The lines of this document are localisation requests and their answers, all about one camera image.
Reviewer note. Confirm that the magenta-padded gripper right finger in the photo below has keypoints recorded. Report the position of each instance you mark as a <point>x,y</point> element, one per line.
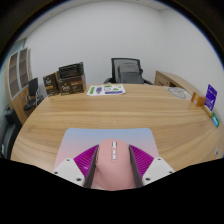
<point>157,168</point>

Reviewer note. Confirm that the pink computer mouse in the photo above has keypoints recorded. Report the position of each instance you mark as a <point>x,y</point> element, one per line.
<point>114,170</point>

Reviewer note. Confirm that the printed white paper sheet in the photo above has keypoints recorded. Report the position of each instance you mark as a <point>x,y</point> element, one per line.
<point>106,89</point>

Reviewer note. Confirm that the wide brown cardboard box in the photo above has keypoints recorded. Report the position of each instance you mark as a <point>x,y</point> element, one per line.
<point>71,86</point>

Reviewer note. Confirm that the wooden shelf unit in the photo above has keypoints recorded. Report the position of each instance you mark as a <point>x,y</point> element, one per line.
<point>16,100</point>

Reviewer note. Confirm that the small orange box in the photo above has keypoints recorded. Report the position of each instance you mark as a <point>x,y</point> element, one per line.
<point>198,99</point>

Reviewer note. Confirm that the black and white box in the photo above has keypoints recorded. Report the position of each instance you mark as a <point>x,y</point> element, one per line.
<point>71,70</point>

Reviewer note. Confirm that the grey mesh office chair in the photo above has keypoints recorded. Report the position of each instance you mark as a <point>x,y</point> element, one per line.
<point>128,71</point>

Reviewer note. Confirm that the purple sign card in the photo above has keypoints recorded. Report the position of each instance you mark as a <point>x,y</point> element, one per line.
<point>211,96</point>

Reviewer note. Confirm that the small teal box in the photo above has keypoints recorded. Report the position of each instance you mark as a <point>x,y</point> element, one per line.
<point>215,119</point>

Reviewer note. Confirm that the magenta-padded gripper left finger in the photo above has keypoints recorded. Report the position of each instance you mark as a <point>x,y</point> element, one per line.
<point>70,170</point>

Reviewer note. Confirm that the round white paper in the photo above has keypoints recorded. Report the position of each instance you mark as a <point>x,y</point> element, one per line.
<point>177,92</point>

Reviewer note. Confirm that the black leather sofa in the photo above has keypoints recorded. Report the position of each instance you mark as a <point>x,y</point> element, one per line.
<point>8,133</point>

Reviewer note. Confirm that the wooden side desk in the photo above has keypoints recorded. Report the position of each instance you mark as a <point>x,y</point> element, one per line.
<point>176,81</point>

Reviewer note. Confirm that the black visitor chair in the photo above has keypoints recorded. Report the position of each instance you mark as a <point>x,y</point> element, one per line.
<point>32,87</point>

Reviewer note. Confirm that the pink and blue mouse pad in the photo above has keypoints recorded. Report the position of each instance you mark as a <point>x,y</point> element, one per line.
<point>110,135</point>

